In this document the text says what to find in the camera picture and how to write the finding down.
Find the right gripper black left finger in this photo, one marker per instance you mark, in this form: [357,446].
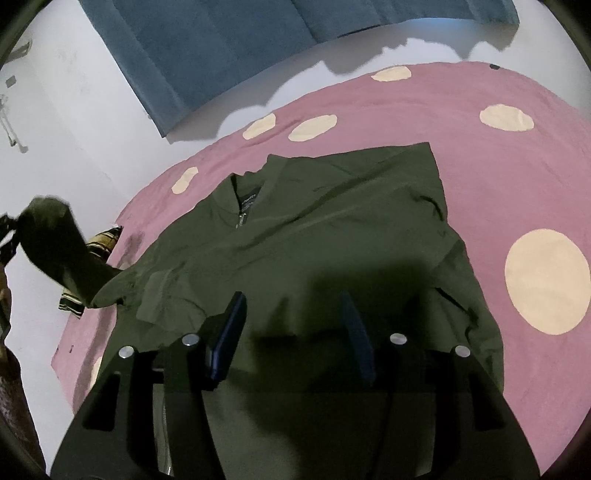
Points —
[145,417]

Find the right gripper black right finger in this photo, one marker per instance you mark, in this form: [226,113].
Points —
[421,413]

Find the olive green bomber jacket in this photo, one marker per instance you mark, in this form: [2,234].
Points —
[293,237]

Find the plaid brown pillow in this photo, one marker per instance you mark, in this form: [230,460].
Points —
[100,247]

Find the blue curtain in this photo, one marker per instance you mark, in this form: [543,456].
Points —
[178,55]

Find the pink polka dot bedsheet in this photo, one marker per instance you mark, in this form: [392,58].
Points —
[515,164]

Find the wall vent plate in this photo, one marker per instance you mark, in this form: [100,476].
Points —
[11,81]

